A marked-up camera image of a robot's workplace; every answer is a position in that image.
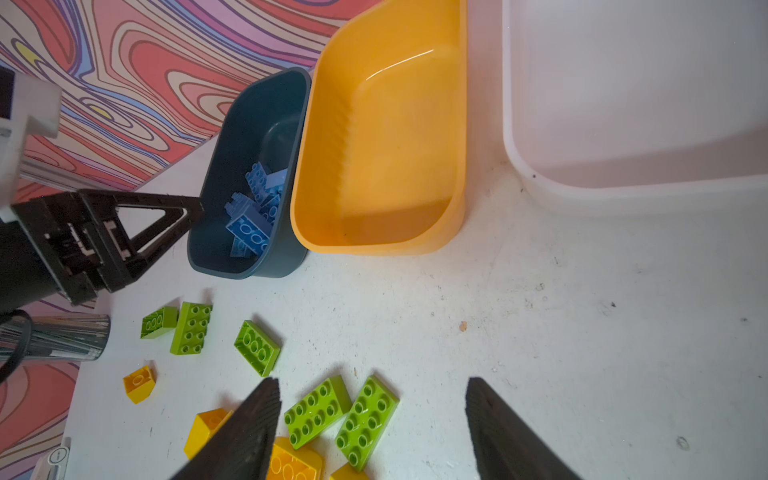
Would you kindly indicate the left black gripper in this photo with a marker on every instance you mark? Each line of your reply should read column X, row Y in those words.
column 78, row 246

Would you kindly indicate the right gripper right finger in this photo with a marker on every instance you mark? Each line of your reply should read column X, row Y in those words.
column 505, row 447

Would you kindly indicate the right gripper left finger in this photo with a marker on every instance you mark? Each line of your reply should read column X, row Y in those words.
column 242, row 448

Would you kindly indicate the blue lego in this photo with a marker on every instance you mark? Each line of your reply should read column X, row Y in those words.
column 252, row 229
column 237, row 204
column 275, row 182
column 255, row 179

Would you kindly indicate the blue lego bottom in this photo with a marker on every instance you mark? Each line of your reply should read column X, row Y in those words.
column 237, row 204

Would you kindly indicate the yellow lego top cluster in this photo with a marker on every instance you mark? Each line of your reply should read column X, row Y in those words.
column 205, row 426

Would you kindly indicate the yellow lego long centre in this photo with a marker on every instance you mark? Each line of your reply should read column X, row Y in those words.
column 287, row 463

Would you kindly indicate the green lego pair left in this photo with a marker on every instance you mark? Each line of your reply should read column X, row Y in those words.
column 317, row 411

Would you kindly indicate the green lego pair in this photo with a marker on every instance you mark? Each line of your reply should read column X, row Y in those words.
column 317, row 411
column 366, row 422

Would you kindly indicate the metal cup of pens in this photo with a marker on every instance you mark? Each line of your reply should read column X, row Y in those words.
column 51, row 338

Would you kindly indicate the yellow lego small centre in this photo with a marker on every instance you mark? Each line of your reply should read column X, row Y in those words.
column 347, row 472

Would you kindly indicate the yellow lego small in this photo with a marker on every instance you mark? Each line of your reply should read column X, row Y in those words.
column 139, row 384
column 347, row 472

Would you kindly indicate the yellow lego small left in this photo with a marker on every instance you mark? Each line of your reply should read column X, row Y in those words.
column 139, row 384

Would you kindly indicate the green lego pair right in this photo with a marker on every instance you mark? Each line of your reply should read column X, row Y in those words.
column 366, row 422

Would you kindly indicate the dark teal plastic bin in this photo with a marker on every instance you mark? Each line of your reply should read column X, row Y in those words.
column 246, row 194

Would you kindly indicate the yellow plastic bin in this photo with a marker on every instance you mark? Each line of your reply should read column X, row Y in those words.
column 383, row 158

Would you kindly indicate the white plastic bin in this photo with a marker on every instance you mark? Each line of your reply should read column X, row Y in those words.
column 615, row 108

